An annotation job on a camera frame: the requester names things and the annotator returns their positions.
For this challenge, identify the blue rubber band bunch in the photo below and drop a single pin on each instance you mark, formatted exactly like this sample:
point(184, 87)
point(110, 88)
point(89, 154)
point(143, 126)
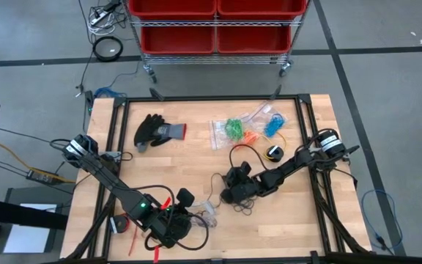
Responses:
point(273, 126)

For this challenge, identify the black furniture frame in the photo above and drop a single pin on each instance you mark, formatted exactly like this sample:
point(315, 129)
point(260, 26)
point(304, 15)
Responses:
point(13, 214)

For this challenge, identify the white power strip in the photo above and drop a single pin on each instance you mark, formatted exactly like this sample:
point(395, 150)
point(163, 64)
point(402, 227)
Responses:
point(99, 17)

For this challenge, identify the red plastic bin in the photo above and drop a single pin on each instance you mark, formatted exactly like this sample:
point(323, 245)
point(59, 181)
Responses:
point(178, 40)
point(170, 7)
point(255, 40)
point(262, 7)

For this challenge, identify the white panel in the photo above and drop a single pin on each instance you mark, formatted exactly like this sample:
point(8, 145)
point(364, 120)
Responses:
point(28, 234)

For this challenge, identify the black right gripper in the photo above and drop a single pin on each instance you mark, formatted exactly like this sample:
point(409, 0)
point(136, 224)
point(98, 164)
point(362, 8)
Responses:
point(240, 188)

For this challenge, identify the grey metal bracket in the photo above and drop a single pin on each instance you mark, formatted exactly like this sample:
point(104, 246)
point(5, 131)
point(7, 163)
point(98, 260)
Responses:
point(114, 154)

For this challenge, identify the red gripper tab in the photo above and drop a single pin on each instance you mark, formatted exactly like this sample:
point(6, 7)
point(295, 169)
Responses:
point(156, 253)

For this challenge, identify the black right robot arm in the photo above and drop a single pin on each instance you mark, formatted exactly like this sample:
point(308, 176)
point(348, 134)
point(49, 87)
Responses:
point(291, 165)

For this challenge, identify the black and green bag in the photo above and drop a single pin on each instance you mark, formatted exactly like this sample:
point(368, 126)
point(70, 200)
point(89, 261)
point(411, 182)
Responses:
point(148, 128)

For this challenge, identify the green rubber band bunch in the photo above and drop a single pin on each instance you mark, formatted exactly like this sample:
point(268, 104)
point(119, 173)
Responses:
point(234, 129)

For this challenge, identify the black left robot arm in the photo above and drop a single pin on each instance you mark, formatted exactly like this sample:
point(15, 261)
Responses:
point(104, 176)

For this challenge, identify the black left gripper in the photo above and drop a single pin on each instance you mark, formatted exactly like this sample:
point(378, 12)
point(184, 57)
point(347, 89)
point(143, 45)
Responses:
point(185, 197)

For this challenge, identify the stack of clear plastic bags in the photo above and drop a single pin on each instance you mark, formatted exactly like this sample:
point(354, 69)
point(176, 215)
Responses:
point(207, 209)

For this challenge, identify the orange rubber band bunch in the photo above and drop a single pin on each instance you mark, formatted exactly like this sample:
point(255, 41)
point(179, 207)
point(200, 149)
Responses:
point(250, 137)

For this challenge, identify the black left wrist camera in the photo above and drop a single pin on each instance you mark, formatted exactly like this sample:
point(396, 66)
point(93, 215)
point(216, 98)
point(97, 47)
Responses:
point(172, 227)

